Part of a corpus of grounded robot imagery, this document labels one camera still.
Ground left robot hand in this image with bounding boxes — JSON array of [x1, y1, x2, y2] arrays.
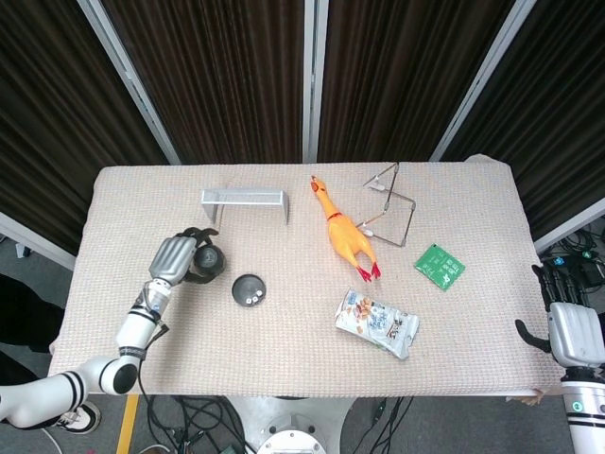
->
[[147, 226, 221, 288]]

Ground metal wire folding stand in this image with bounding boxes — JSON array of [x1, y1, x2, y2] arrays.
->
[[362, 162, 418, 249]]

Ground cables and electronics pile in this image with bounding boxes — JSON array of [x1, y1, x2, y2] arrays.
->
[[538, 225, 605, 306]]

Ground black upside-down plastic cup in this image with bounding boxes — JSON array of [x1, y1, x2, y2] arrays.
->
[[192, 242, 227, 281]]

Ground white robot torso base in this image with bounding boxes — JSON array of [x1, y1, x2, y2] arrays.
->
[[226, 395, 356, 454]]

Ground beige waffle tablecloth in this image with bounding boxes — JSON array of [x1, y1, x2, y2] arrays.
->
[[48, 153, 545, 399]]

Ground green sachet packet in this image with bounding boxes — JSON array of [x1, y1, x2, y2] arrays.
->
[[414, 242, 467, 292]]

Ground black cable bundle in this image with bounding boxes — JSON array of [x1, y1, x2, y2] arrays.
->
[[366, 395, 418, 454], [136, 394, 248, 454]]

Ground black and white sneaker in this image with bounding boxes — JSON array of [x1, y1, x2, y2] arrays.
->
[[56, 401, 103, 436]]

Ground white mesh metal shelf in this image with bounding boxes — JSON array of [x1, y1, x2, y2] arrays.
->
[[199, 188, 290, 225]]

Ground black trousers of person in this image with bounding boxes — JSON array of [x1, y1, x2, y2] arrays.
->
[[0, 272, 66, 385]]

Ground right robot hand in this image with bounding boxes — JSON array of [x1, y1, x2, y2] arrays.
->
[[514, 263, 605, 368]]

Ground yellow rubber chicken toy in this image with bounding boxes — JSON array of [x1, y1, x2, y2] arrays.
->
[[310, 175, 382, 284]]

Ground white snack bag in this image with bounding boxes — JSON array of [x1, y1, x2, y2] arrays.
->
[[335, 288, 421, 360]]

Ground grey partition post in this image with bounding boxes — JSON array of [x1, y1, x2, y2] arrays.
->
[[533, 197, 605, 254], [302, 0, 330, 164], [78, 0, 182, 166], [428, 0, 540, 163], [0, 211, 77, 272]]

